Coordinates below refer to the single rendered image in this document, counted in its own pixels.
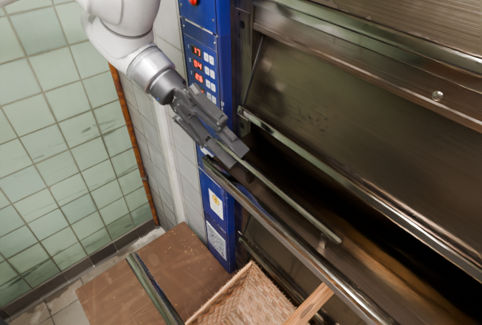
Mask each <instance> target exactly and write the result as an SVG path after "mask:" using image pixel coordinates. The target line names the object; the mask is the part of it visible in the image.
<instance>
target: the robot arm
mask: <svg viewBox="0 0 482 325"><path fill-rule="evenodd" d="M16 1H19V0H0V8H2V7H5V6H7V5H10V4H13V3H14V2H16ZM74 1H76V2H77V3H78V4H79V5H80V6H81V7H82V8H83V11H82V14H81V17H80V22H81V25H82V28H83V30H84V32H85V33H86V35H87V37H88V39H89V40H90V42H91V43H92V44H93V46H94V47H95V48H96V50H97V51H99V53H100V54H101V55H102V56H104V58H105V59H106V60H107V61H109V63H110V64H111V65H112V66H114V67H115V68H116V69H118V70H120V71H121V72H123V73H125V74H126V75H127V76H128V77H129V79H130V80H132V81H133V82H134V83H135V84H136V85H137V86H138V87H139V88H140V89H141V90H142V91H143V92H144V93H145V94H150V95H151V96H152V97H153V98H154V99H155V100H156V101H157V102H158V103H159V104H160V105H169V106H170V107H171V109H172V110H173V112H175V116H174V117H173V118H172V120H173V121H174V122H175V123H177V124H178V125H179V126H180V127H181V128H182V129H183V130H184V131H185V132H186V133H187V134H188V135H189V136H190V137H191V138H192V139H193V141H194V142H195V143H196V144H197V145H198V146H199V147H200V148H201V149H203V148H204V147H206V148H208V149H209V150H210V151H211V152H212V153H213V154H214V155H215V156H216V157H217V158H218V159H219V160H220V161H221V162H222V163H223V164H224V165H225V166H226V167H227V168H228V169H230V168H231V167H232V166H233V165H234V164H235V163H236V162H237V161H236V160H235V159H234V158H232V157H231V156H230V155H229V154H228V153H227V152H226V151H224V150H223V149H222V148H221V147H219V146H218V145H217V140H218V139H217V138H216V137H214V138H212V136H211V135H210V133H209V132H208V130H207V129H206V128H205V127H204V125H203V124H202V122H201V121H200V120H199V118H200V119H201V120H202V121H204V122H205V123H206V124H207V125H209V126H210V127H212V128H213V129H214V130H215V134H217V136H218V137H219V138H220V139H221V141H222V142H223V143H224V144H225V145H226V146H227V147H228V148H229V149H230V150H231V151H232V152H233V153H234V154H235V155H236V156H237V157H238V158H239V159H241V158H242V157H243V156H244V155H245V154H246V153H247V152H248V151H249V150H250V149H249V148H248V147H247V146H246V145H245V144H244V143H243V142H242V141H241V140H240V139H239V138H238V137H237V136H236V135H235V134H234V133H233V132H232V131H231V130H230V129H229V128H228V127H227V123H226V122H227V119H228V117H227V116H226V115H225V114H224V113H223V112H222V111H221V110H220V109H219V108H218V107H217V106H216V105H215V104H214V103H213V102H212V101H211V100H210V99H209V98H208V97H207V96H206V95H205V94H204V93H203V92H202V91H201V89H200V88H199V86H198V85H197V84H196V83H194V84H193V85H191V86H189V87H186V80H185V79H184V78H183V77H182V76H181V75H180V74H179V73H178V72H177V71H176V70H175V68H176V66H175V64H174V63H173V62H172V61H171V60H170V59H169V58H168V57H167V56H166V55H165V54H164V53H163V52H162V50H161V49H159V48H158V47H157V46H156V44H155V43H154V35H153V23H154V20H155V18H156V16H157V14H158V11H159V7H160V3H161V0H74ZM220 117H221V118H220Z"/></svg>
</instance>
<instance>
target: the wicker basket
mask: <svg viewBox="0 0 482 325"><path fill-rule="evenodd" d="M255 263H256V261H255V262H254V261H253V260H251V261H250V262H249V263H247V265H246V264H245V267H244V268H243V269H241V270H239V273H238V274H236V275H235V276H233V278H232V279H231V280H230V281H228V283H227V282H226V283H227V284H226V285H224V286H223V287H222V286H221V287H222V288H221V289H219V291H218V292H217V293H215V295H213V297H211V298H210V299H208V301H207V302H206V303H205V304H204V305H203V306H202V305H201V308H199V310H198V311H197V312H196V313H195V312H194V315H192V317H189V319H187V321H186V322H185V324H186V325H222V324H223V325H246V324H247V325H282V324H283V323H284V321H285V320H286V319H287V318H288V317H289V316H290V315H291V314H292V313H293V312H294V311H295V310H296V308H297V306H296V307H295V306H294V305H293V304H292V302H290V301H289V300H290V299H289V300H288V299H287V298H286V297H285V295H283V292H281V291H280V290H279V288H277V285H276V286H275V284H274V283H273V281H271V280H270V279H269V278H268V277H267V275H268V274H266V275H265V273H264V272H263V271H261V269H262V268H259V267H258V266H257V265H256V264H255ZM231 315H232V316H231Z"/></svg>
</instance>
